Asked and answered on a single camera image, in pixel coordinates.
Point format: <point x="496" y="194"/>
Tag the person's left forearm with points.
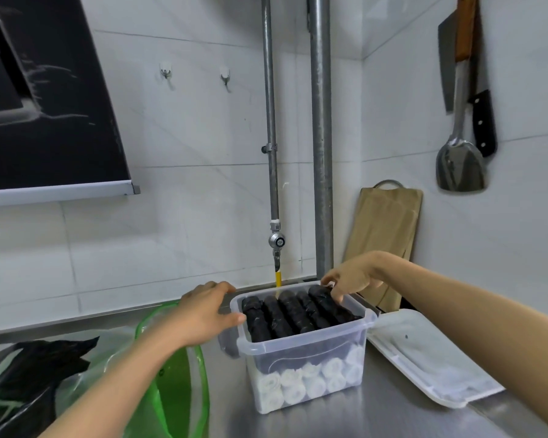
<point x="118" y="383"/>

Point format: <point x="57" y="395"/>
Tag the steel cleaver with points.
<point x="446" y="63"/>

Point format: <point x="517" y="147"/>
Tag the white plastic box lid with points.
<point x="429" y="360"/>

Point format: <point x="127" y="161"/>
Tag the clear plastic bag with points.
<point x="96" y="360"/>

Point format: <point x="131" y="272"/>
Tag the black plastic bag roll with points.
<point x="335" y="310"/>

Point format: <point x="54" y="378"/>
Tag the thin metal pipe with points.
<point x="269" y="86"/>

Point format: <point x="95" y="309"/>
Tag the person's right thumb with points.
<point x="338" y="295"/>

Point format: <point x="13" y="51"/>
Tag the thick metal pipe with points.
<point x="321" y="132"/>

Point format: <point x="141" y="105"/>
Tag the person's left hand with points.
<point x="196" y="317"/>

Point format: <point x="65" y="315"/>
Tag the wooden cutting board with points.
<point x="383" y="223"/>

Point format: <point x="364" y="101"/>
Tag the metal gas valve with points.
<point x="277" y="240"/>

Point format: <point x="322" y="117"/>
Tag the green plastic bag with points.
<point x="178" y="387"/>

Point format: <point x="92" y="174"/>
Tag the person's right forearm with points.
<point x="475" y="323"/>

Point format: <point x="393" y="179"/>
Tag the clear wall hook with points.
<point x="166" y="71"/>
<point x="225" y="76"/>

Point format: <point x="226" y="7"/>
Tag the black range hood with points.
<point x="41" y="109"/>

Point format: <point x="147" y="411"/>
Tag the row of white rolls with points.
<point x="310" y="383"/>

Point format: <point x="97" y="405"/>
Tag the person's right hand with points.
<point x="360" y="271"/>

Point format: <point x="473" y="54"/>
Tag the clear plastic storage box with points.
<point x="310" y="355"/>

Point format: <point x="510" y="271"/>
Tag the row of black rolls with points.
<point x="281" y="317"/>

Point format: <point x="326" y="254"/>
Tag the person's left thumb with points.
<point x="230" y="320"/>

